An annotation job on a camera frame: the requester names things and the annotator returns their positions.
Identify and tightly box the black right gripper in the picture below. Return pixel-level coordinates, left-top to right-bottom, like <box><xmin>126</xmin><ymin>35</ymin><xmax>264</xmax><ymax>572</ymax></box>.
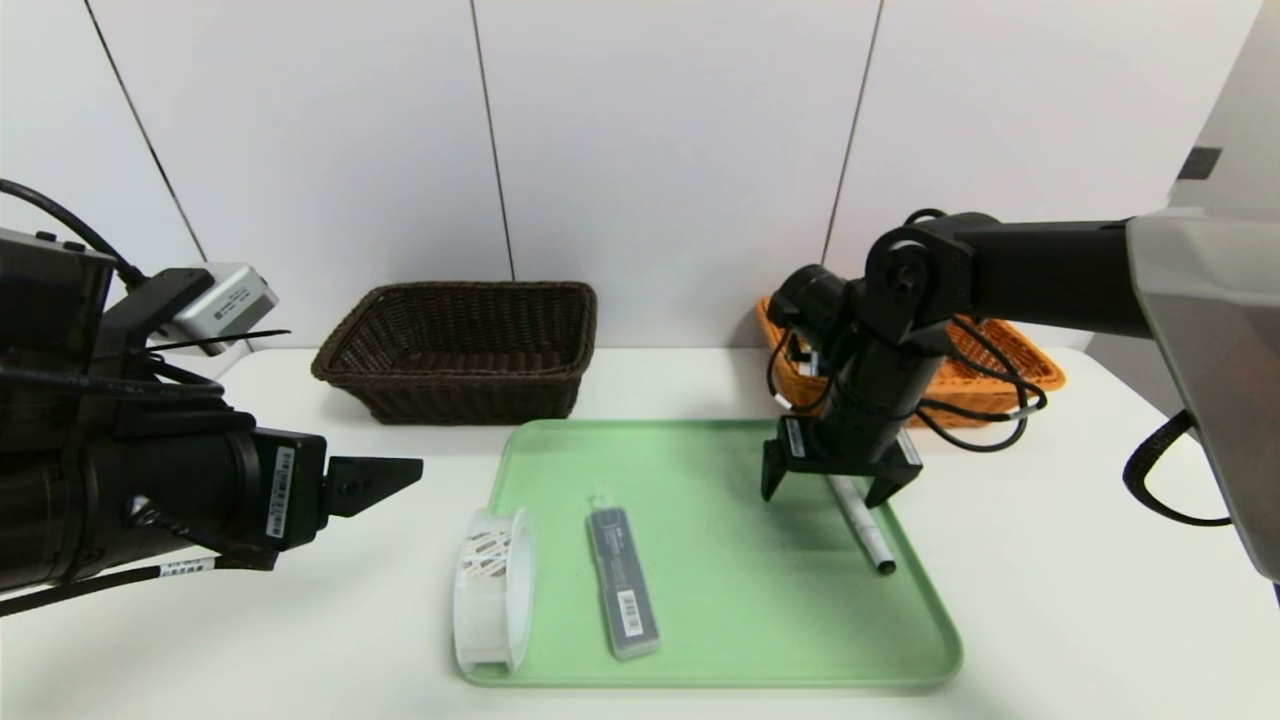
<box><xmin>761</xmin><ymin>351</ymin><xmax>947</xmax><ymax>509</ymax></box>

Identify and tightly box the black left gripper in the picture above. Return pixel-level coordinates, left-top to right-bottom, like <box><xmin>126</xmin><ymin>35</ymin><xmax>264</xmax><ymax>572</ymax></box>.
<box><xmin>110</xmin><ymin>427</ymin><xmax>424</xmax><ymax>571</ymax></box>

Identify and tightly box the white marker pen black cap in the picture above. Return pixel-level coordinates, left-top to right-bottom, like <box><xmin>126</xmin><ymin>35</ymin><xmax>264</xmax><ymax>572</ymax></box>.
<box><xmin>828</xmin><ymin>475</ymin><xmax>898</xmax><ymax>577</ymax></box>

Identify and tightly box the dark brown wicker basket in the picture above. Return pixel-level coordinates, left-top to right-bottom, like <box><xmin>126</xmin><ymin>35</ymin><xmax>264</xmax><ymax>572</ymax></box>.
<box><xmin>311</xmin><ymin>282</ymin><xmax>599</xmax><ymax>426</ymax></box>

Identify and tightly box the orange wicker basket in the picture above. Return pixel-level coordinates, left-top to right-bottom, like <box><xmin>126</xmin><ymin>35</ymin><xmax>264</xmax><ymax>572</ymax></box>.
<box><xmin>756</xmin><ymin>296</ymin><xmax>1065</xmax><ymax>429</ymax></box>

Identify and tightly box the light green plastic tray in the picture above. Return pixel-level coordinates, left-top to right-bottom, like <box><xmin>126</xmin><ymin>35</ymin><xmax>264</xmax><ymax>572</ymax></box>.
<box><xmin>462</xmin><ymin>418</ymin><xmax>964</xmax><ymax>689</ymax></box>

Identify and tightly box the clear tape roll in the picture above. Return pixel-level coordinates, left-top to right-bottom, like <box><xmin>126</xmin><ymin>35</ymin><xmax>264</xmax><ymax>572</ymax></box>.
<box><xmin>453</xmin><ymin>506</ymin><xmax>537</xmax><ymax>673</ymax></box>

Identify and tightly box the clear grey pencil lead case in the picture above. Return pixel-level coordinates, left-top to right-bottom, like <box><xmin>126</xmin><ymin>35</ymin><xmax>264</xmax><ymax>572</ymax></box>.
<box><xmin>585</xmin><ymin>488</ymin><xmax>662</xmax><ymax>660</ymax></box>

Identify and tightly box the grey robot torso shell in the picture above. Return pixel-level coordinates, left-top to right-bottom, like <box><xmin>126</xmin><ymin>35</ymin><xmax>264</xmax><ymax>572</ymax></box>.
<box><xmin>1128</xmin><ymin>0</ymin><xmax>1280</xmax><ymax>586</ymax></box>

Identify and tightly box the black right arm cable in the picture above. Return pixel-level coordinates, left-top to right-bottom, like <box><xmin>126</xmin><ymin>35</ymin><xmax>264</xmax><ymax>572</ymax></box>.
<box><xmin>765</xmin><ymin>318</ymin><xmax>1049</xmax><ymax>454</ymax></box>

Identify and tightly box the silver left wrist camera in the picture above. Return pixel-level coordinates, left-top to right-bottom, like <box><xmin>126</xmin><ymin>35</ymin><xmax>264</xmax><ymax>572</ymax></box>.
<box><xmin>150</xmin><ymin>262</ymin><xmax>280</xmax><ymax>358</ymax></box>

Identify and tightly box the black labelled left arm cable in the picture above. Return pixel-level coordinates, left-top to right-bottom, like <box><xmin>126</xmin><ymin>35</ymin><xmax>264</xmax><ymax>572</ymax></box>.
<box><xmin>0</xmin><ymin>555</ymin><xmax>281</xmax><ymax>616</ymax></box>

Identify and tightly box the black corrugated hose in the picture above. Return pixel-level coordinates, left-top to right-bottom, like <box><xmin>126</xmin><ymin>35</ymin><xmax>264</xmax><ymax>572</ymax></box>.
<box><xmin>1122</xmin><ymin>410</ymin><xmax>1233</xmax><ymax>528</ymax></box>

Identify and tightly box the black left arm loop cable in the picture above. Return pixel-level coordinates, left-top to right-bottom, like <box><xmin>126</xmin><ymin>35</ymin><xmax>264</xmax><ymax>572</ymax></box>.
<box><xmin>0</xmin><ymin>180</ymin><xmax>149</xmax><ymax>289</ymax></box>

